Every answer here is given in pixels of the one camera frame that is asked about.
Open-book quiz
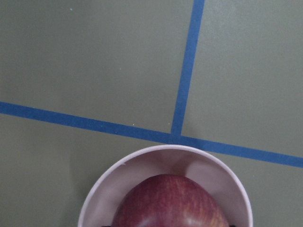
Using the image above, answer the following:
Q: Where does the blue tape line crosswise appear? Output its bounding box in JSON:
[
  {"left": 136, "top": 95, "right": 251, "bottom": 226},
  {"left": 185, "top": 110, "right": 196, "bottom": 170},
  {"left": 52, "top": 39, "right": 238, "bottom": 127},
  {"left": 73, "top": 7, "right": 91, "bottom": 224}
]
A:
[{"left": 0, "top": 102, "right": 303, "bottom": 168}]

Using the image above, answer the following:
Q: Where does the pink bowl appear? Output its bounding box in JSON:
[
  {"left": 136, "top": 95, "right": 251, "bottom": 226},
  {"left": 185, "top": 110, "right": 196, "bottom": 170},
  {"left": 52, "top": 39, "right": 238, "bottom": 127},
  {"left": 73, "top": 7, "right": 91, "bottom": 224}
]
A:
[{"left": 78, "top": 145, "right": 253, "bottom": 227}]

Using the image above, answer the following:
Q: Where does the blue tape line centre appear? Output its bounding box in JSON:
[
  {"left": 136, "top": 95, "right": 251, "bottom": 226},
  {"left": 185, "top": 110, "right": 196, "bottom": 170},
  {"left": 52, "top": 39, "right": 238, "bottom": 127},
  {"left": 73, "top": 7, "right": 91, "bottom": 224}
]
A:
[{"left": 170, "top": 0, "right": 205, "bottom": 137}]

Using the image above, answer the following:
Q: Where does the red apple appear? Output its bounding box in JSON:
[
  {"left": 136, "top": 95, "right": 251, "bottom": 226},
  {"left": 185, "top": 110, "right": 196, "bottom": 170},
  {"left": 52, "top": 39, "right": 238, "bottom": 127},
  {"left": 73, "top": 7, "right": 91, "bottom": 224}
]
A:
[{"left": 111, "top": 175, "right": 229, "bottom": 227}]

